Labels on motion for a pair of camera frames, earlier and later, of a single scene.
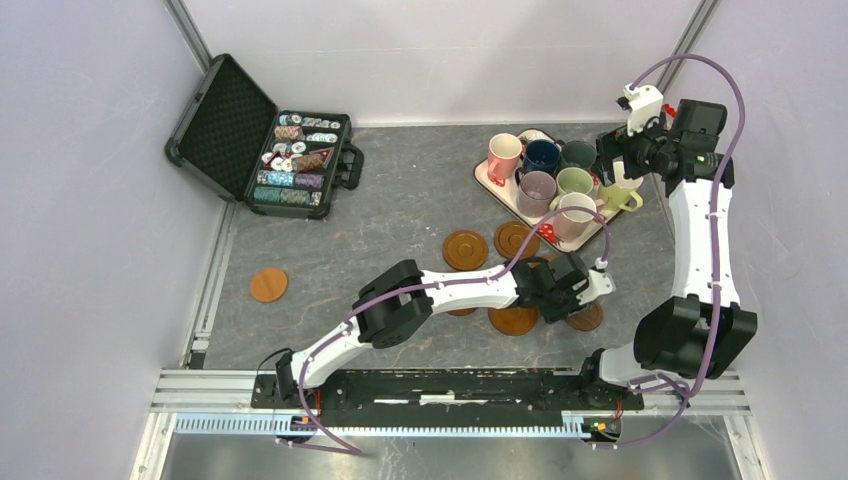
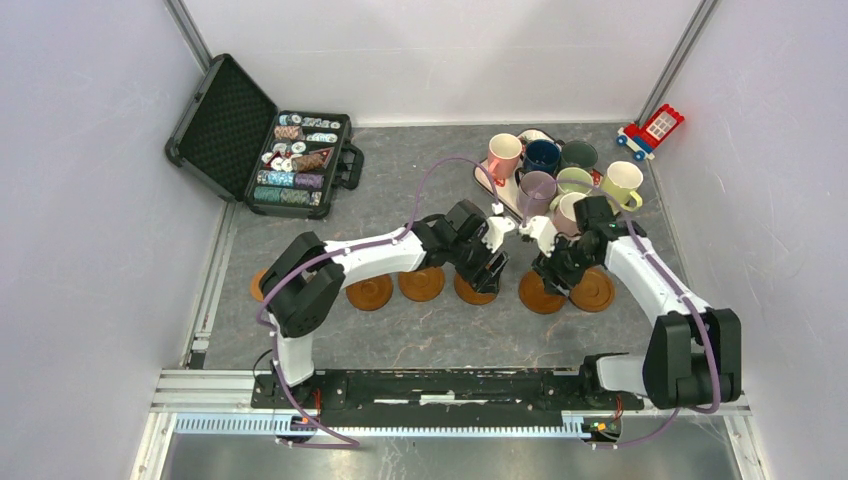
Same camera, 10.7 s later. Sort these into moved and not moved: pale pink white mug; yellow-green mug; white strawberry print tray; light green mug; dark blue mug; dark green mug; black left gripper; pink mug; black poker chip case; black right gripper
Moved: black right gripper; black left gripper
Not moved: pink mug; dark blue mug; black poker chip case; white strawberry print tray; pale pink white mug; yellow-green mug; dark green mug; light green mug
